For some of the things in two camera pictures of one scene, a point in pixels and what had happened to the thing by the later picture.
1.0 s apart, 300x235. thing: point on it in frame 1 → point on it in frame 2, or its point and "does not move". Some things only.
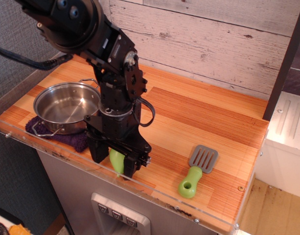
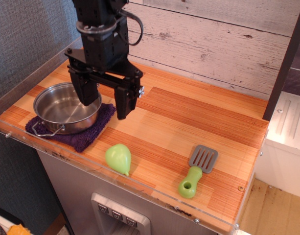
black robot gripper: (119, 122) → (107, 60)
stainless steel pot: (63, 106) does not move
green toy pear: (117, 159) does not move
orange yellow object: (18, 229) does not move
